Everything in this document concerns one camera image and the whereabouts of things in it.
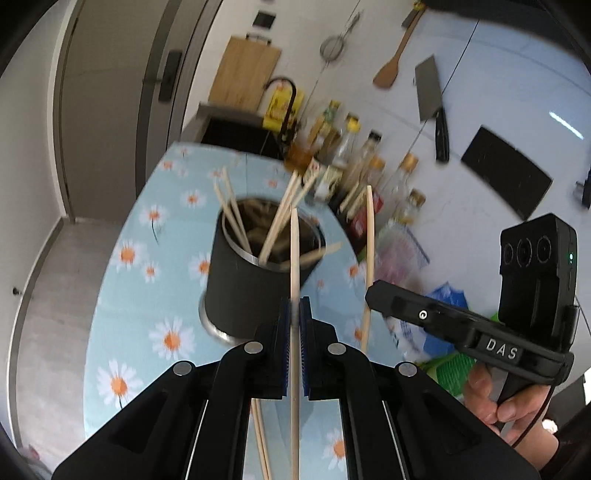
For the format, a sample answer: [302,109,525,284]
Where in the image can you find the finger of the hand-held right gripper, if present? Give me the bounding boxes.
[365,280,522,366]

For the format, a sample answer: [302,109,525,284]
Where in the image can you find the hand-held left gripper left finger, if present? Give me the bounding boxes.
[52,298,291,480]

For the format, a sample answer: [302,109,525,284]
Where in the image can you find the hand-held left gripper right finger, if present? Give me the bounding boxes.
[300,298,541,480]

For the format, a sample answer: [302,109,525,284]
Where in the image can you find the black utensil holder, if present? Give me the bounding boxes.
[199,198,328,344]

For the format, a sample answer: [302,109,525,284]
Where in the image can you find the single pale wooden chopstick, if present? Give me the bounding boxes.
[289,208,302,480]
[252,398,269,480]
[360,185,376,357]
[257,406,274,480]

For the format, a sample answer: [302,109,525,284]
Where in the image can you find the bunch of wooden chopsticks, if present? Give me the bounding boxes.
[212,166,345,273]

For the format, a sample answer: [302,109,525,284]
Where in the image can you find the person's right hand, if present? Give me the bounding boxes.
[463,362,561,448]

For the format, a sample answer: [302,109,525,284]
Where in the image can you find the white and blue salt bag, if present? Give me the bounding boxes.
[387,282,469,363]

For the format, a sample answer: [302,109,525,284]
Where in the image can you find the pink printed packet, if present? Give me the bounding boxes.
[375,224,429,282]

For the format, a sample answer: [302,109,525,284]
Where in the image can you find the green plastic packet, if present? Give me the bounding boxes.
[418,353,478,398]

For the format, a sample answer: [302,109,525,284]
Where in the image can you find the red packet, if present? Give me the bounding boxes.
[347,190,385,237]

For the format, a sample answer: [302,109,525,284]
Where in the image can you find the black flat panel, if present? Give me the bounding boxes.
[462,126,553,221]

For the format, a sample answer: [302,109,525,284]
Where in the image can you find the daisy print tablecloth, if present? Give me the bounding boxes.
[83,142,407,480]

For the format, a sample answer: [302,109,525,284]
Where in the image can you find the row of glass condiment bottles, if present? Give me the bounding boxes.
[283,99,428,227]

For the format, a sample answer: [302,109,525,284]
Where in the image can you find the kitchen sink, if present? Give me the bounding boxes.
[198,102,289,155]

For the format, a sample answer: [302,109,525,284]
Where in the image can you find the wooden spatula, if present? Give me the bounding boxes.
[373,9,423,89]

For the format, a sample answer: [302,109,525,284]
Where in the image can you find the black faucet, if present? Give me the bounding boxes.
[264,78,300,141]

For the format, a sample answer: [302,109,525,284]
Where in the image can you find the yellow bottle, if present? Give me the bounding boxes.
[262,88,305,131]

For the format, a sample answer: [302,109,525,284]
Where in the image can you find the metal mesh strainer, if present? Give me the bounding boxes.
[320,13,362,63]

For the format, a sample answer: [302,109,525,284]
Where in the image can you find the wooden cutting board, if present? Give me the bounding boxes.
[208,34,282,112]

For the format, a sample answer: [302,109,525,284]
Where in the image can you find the black door lock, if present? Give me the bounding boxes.
[158,51,182,101]

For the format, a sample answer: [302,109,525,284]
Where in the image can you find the dark wall fixture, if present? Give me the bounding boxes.
[575,168,591,208]

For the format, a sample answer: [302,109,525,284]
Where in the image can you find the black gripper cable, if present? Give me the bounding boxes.
[512,382,555,450]

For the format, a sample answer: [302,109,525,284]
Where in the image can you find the cleaver with black handle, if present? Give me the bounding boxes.
[414,55,451,163]

